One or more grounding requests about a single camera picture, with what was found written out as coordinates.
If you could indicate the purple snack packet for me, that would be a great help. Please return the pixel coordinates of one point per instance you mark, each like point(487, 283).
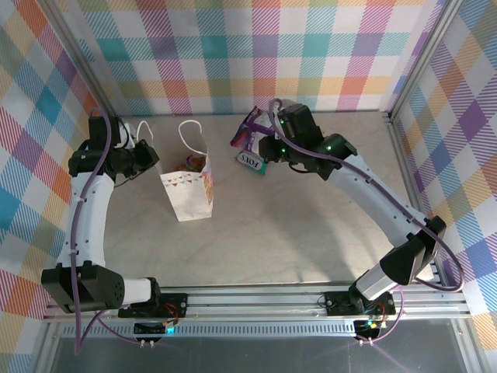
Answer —
point(248, 134)

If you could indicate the teal white candy packet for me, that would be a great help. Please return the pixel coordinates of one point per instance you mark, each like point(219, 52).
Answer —
point(250, 163)

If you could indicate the animal print paper bag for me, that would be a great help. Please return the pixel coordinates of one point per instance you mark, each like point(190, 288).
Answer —
point(190, 200)

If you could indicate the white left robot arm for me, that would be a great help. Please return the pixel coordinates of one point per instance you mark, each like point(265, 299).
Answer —
point(89, 221)

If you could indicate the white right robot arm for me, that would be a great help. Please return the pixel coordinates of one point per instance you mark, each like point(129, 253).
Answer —
point(372, 190)

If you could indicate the left controller board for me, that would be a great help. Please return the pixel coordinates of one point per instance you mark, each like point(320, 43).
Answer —
point(149, 329)

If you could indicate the controller board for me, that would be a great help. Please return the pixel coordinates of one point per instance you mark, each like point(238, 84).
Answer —
point(149, 329)
point(369, 326)

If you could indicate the perforated metal strip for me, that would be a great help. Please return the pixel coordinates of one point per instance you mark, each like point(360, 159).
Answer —
point(252, 330)

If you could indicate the right controller board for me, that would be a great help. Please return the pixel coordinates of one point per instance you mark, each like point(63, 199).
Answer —
point(369, 326)

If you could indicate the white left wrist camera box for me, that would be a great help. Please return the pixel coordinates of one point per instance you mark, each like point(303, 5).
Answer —
point(126, 136)

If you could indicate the aluminium frame post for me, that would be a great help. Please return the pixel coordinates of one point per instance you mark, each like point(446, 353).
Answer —
point(83, 58)
point(423, 58)

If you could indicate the aluminium side rail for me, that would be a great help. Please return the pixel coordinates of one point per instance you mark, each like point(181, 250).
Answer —
point(417, 194)

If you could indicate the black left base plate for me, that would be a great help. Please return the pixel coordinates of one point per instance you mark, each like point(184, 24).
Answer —
point(174, 305)

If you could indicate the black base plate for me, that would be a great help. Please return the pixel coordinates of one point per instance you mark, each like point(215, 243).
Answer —
point(338, 305)
point(174, 305)

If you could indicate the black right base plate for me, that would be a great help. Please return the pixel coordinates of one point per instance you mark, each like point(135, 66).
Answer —
point(338, 305)

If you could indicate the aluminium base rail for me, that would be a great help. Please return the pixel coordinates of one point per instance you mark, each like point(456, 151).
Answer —
point(252, 303)

